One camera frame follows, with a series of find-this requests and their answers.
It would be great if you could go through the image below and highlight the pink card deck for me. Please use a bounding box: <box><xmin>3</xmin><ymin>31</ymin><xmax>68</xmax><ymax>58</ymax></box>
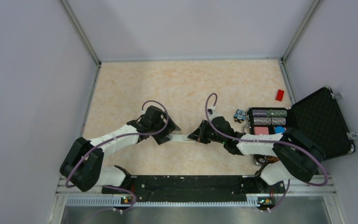
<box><xmin>254</xmin><ymin>126</ymin><xmax>269</xmax><ymax>135</ymax></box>

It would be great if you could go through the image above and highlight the black poker chip case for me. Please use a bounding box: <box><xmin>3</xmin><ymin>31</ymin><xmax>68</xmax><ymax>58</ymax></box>
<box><xmin>246</xmin><ymin>86</ymin><xmax>358</xmax><ymax>160</ymax></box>

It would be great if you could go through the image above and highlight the blue owl figurine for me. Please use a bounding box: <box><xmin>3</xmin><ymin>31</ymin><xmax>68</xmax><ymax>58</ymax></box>
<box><xmin>234</xmin><ymin>109</ymin><xmax>246</xmax><ymax>123</ymax></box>

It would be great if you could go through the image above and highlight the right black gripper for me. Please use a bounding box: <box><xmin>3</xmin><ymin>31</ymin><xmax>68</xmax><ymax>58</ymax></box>
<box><xmin>188</xmin><ymin>119</ymin><xmax>226</xmax><ymax>144</ymax></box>

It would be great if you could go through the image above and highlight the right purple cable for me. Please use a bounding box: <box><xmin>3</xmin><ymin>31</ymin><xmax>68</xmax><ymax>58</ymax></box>
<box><xmin>205</xmin><ymin>92</ymin><xmax>330</xmax><ymax>211</ymax></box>

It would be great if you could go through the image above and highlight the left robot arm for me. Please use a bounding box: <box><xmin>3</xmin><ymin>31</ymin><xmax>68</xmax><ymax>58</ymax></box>
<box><xmin>59</xmin><ymin>105</ymin><xmax>180</xmax><ymax>193</ymax></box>

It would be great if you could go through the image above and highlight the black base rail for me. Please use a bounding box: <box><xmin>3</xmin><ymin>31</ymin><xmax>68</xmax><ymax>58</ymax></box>
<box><xmin>102</xmin><ymin>175</ymin><xmax>286</xmax><ymax>205</ymax></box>

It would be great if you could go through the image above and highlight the blue dealer chip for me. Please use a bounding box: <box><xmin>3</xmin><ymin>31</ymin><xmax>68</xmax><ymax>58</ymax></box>
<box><xmin>274</xmin><ymin>126</ymin><xmax>287</xmax><ymax>133</ymax></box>

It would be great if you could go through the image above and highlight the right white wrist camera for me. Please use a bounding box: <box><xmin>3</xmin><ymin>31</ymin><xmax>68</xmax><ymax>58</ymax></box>
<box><xmin>207</xmin><ymin>109</ymin><xmax>222</xmax><ymax>121</ymax></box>

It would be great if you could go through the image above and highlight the white remote control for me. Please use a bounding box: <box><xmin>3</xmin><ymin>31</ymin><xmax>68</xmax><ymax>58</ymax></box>
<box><xmin>168</xmin><ymin>134</ymin><xmax>196</xmax><ymax>143</ymax></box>

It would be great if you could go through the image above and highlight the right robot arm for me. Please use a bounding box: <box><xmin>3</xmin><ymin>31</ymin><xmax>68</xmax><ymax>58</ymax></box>
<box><xmin>188</xmin><ymin>116</ymin><xmax>328</xmax><ymax>192</ymax></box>

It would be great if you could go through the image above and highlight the red small block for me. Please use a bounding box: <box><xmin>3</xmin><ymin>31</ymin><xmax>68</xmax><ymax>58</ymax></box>
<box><xmin>275</xmin><ymin>89</ymin><xmax>285</xmax><ymax>102</ymax></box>

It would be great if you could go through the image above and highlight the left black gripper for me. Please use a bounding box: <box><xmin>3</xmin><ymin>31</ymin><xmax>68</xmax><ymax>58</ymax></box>
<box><xmin>151</xmin><ymin>111</ymin><xmax>180</xmax><ymax>144</ymax></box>

